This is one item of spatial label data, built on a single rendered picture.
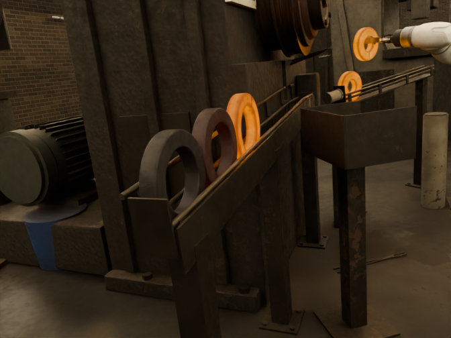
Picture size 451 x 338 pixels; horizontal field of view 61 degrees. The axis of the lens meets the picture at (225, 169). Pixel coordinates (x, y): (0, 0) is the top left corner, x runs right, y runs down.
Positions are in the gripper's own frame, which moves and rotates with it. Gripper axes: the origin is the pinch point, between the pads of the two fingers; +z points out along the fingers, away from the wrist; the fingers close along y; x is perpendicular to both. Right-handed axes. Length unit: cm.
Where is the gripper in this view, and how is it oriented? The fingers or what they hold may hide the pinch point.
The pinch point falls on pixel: (366, 40)
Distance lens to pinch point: 209.6
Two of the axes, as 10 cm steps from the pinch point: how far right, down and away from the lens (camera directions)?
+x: -0.8, -9.5, -2.9
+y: 8.4, -2.2, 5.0
